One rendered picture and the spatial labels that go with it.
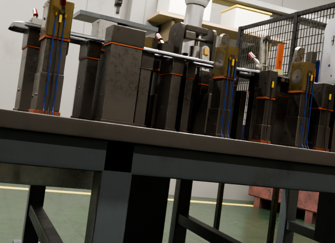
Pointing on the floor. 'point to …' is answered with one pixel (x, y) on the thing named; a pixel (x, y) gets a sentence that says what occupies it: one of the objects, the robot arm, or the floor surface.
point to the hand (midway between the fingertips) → (116, 14)
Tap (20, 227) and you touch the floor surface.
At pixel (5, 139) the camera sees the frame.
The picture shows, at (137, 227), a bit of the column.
